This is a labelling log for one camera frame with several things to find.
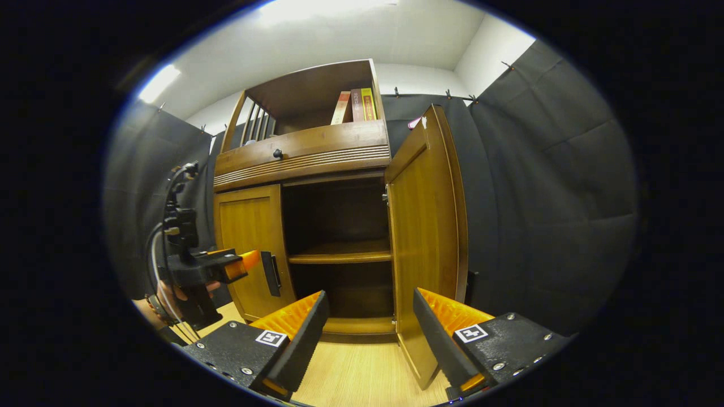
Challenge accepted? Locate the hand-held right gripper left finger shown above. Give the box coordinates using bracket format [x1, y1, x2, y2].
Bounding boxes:
[181, 290, 330, 402]

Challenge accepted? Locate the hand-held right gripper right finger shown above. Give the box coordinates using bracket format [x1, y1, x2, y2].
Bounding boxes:
[413, 287, 572, 401]

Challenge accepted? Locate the wooden cabinet door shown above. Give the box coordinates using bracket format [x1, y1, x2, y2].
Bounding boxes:
[213, 184, 298, 323]
[385, 104, 470, 391]

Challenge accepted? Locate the black door handle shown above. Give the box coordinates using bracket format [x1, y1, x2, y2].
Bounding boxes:
[260, 250, 282, 297]

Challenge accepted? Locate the brown wooden double-door shoe cabinet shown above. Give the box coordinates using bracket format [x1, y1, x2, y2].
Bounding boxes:
[212, 59, 470, 391]

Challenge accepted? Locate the wooden inner cabinet shelf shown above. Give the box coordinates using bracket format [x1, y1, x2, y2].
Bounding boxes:
[287, 240, 393, 265]

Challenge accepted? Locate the wooden cabinet drawer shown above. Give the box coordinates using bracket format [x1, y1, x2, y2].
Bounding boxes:
[214, 120, 392, 193]

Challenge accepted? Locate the small ceiling light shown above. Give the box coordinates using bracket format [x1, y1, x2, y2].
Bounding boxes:
[137, 63, 183, 105]

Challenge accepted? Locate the black backdrop cloth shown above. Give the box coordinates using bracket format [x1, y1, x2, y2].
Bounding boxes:
[103, 40, 640, 337]

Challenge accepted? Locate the tan red book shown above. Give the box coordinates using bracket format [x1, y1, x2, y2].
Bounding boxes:
[330, 90, 352, 125]

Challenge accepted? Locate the large ceiling light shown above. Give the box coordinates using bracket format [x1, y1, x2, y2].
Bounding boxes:
[257, 0, 397, 23]

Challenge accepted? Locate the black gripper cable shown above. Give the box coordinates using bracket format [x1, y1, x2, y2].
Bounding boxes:
[146, 164, 201, 343]

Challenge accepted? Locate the dark wrist bracelet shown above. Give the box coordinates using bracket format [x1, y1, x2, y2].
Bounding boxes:
[145, 294, 170, 327]

